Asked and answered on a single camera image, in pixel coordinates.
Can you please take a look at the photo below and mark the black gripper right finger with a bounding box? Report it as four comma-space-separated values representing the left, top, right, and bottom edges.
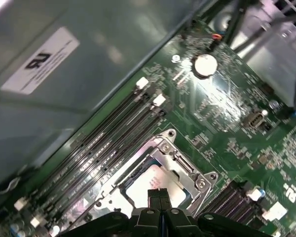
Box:
161, 189, 268, 237

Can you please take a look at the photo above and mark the white board connector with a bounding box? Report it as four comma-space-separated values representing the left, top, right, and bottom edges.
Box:
262, 201, 289, 222

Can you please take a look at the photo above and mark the silver CPU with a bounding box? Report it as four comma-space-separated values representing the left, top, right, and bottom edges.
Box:
124, 164, 189, 207

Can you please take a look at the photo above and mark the white case label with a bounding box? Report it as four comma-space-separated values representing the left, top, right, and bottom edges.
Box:
0, 26, 81, 94

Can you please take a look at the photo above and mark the silver coin battery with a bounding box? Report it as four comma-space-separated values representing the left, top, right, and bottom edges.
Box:
192, 53, 218, 79

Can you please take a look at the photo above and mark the black RAM slot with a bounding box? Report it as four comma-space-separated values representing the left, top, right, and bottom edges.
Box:
212, 190, 250, 228
45, 108, 170, 234
199, 181, 240, 219
24, 88, 156, 218

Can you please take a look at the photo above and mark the RAM slot with white clips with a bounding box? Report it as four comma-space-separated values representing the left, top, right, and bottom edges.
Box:
29, 93, 167, 228
13, 76, 150, 212

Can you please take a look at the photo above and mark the metal socket cover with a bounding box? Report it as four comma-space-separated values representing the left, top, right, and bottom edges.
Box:
96, 137, 213, 215

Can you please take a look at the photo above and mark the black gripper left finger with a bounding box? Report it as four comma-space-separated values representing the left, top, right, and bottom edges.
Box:
56, 189, 162, 237

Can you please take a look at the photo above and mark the green motherboard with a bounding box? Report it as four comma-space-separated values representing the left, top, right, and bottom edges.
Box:
0, 18, 296, 237

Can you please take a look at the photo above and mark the silver board USB port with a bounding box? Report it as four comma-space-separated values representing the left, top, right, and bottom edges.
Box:
243, 111, 264, 128

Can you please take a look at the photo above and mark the black PC case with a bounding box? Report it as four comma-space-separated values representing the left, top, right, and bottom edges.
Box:
0, 0, 296, 205

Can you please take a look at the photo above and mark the CPU socket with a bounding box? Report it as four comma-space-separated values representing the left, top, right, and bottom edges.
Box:
92, 128, 219, 223

